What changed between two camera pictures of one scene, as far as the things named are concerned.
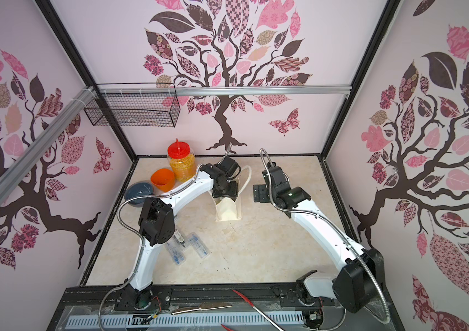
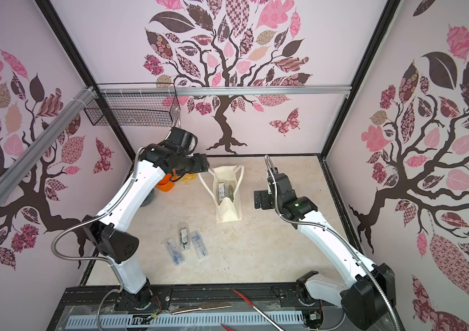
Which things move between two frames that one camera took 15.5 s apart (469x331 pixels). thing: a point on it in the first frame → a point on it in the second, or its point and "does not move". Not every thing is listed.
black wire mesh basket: [147, 110] does not move
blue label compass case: [198, 245] does not move
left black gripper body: [227, 189] → [190, 164]
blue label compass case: [178, 254] does not move
